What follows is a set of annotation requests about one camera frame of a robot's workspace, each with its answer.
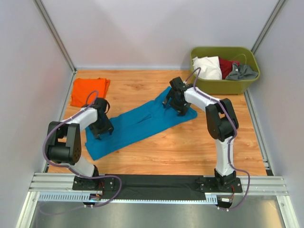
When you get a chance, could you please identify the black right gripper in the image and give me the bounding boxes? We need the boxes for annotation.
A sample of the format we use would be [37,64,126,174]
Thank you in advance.
[162,90,191,117]

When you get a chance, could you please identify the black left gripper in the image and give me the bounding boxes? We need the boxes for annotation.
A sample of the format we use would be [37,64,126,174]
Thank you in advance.
[88,115,114,141]

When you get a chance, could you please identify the blue t-shirt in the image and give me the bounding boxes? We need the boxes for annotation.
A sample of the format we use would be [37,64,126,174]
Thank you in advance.
[85,87,198,161]

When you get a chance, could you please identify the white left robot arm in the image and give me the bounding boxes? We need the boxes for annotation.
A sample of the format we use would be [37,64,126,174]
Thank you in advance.
[44,98,114,191]

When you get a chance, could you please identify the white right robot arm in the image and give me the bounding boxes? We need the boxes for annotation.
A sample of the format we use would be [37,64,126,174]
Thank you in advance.
[163,77,238,192]

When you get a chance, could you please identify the folded orange t-shirt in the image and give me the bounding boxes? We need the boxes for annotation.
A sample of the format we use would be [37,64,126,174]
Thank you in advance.
[70,78,110,107]

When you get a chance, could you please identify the white t-shirt with green stripe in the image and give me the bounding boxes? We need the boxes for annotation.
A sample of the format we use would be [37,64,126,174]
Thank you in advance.
[192,56,222,80]

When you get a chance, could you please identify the green plastic laundry basket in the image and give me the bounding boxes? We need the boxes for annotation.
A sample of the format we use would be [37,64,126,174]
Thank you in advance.
[190,46,260,95]

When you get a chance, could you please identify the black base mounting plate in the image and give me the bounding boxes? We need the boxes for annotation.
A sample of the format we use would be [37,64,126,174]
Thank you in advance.
[72,174,243,201]

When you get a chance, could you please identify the dark red t-shirt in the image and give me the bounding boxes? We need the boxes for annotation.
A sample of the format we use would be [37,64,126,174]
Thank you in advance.
[218,57,239,80]

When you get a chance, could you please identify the grey t-shirt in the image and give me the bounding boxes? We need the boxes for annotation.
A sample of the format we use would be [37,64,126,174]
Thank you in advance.
[225,63,258,81]

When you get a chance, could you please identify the aluminium front rail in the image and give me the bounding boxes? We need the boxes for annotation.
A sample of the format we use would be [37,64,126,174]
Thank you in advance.
[29,173,288,204]

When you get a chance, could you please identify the aluminium frame post left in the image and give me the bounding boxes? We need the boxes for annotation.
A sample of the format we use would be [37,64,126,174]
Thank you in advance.
[33,0,76,73]

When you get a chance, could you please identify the aluminium frame post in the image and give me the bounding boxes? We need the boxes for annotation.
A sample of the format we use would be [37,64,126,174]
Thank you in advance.
[33,0,76,73]
[251,0,288,55]

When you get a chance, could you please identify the aluminium frame post right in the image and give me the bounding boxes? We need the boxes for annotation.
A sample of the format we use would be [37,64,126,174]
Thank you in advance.
[251,0,288,55]

